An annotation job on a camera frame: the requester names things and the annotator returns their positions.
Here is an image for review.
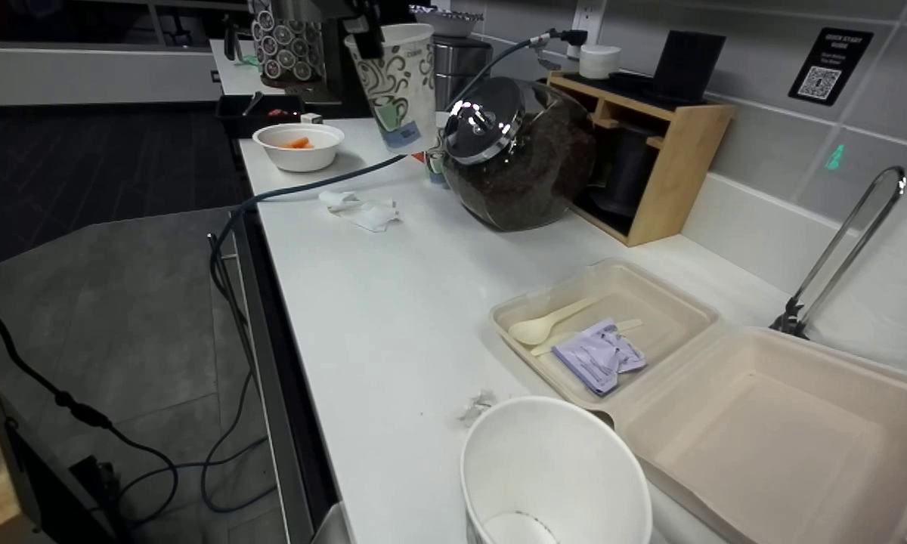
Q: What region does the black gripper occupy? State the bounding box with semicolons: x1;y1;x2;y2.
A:
314;0;386;63

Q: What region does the tall patterned paper cup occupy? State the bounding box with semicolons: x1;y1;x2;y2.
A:
345;22;437;153

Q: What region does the small white lidded cup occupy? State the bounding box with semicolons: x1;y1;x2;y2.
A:
574;44;624;83

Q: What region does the beige styrofoam clamshell pack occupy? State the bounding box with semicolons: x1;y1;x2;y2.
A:
491;257;907;544

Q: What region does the silver box appliance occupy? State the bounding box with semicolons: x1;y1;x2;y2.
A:
433;32;500;116

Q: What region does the white bowl with orange snack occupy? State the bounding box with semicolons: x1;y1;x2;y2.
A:
250;122;348;179

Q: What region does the crumpled clear plastic wrapper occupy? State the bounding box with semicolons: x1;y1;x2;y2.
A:
314;187;407;237

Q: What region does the glass coffee bean jar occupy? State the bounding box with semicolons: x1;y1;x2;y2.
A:
437;74;601;237

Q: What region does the white background counter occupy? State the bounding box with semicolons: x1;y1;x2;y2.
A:
0;44;221;112

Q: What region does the black box on organizer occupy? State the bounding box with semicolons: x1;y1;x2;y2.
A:
653;27;729;109

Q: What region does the wooden countertop organizer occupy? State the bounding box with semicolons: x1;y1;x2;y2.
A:
546;74;738;250

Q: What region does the cream plastic spoon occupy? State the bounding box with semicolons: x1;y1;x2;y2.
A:
506;293;605;352

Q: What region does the purple napkin packet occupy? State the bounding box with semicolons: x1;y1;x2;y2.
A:
549;319;649;399

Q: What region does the large white bowl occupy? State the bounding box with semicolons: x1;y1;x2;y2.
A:
456;393;655;544

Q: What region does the black QR code sign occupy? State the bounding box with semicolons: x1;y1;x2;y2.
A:
787;26;876;109

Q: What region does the black equipment stand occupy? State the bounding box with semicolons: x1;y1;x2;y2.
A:
0;328;127;544

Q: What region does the black wire pod carousel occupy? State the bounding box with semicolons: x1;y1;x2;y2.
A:
245;0;322;89

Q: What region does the white wall outlet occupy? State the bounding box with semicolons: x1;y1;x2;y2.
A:
568;4;605;44

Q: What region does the black floor cable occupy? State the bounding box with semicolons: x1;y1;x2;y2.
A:
0;288;189;530

